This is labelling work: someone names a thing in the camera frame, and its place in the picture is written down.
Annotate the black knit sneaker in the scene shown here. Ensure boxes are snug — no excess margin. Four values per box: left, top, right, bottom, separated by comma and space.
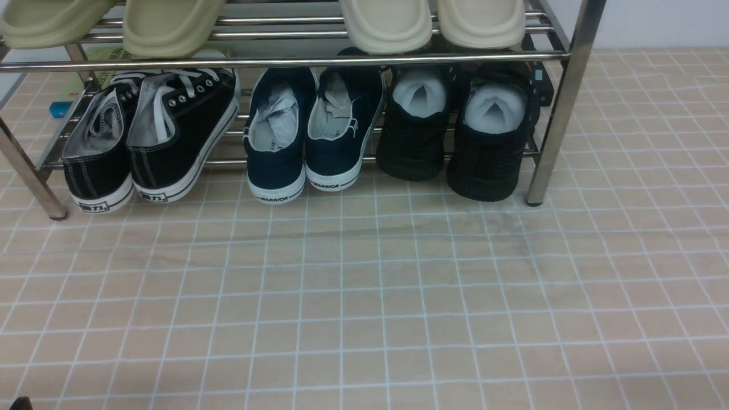
376, 65, 458, 182
446, 61, 540, 202

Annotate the silver metal shoe rack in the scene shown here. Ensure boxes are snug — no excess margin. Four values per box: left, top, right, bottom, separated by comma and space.
2, 1, 607, 221

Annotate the navy Warrior sneaker right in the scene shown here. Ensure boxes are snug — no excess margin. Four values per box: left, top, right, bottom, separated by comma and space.
305, 65, 386, 192

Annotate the navy warrior sneaker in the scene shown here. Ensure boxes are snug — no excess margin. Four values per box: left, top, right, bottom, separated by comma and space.
305, 65, 386, 192
243, 67, 318, 205

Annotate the navy Warrior sneaker left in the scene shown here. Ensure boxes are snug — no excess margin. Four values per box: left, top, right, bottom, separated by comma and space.
243, 67, 318, 205

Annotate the cream slipper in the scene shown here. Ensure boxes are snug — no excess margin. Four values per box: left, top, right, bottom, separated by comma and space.
339, 1, 432, 54
436, 1, 526, 49

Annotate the black canvas sneaker right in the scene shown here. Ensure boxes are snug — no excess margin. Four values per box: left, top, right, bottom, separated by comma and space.
126, 68, 240, 203

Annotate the black canvas sneaker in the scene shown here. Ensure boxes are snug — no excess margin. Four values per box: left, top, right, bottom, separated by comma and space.
62, 71, 155, 214
126, 68, 240, 203

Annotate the black book box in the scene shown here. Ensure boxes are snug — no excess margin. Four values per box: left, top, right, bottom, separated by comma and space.
526, 61, 555, 107

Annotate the cream slipper far right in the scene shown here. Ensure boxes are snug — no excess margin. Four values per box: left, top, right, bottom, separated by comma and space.
436, 1, 526, 49

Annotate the olive green slipper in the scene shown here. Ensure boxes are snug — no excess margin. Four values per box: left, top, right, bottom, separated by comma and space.
1, 1, 118, 50
122, 1, 227, 58

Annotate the black canvas sneaker left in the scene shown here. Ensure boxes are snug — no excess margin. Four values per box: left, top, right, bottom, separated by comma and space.
62, 71, 155, 214

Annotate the small blue box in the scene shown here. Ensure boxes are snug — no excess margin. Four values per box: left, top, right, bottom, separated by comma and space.
48, 101, 73, 119

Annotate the olive green slipper far left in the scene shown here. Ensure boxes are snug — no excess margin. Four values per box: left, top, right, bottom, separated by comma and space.
1, 1, 118, 50

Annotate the black object bottom corner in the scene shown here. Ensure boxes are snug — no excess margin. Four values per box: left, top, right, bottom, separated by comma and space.
9, 396, 34, 410

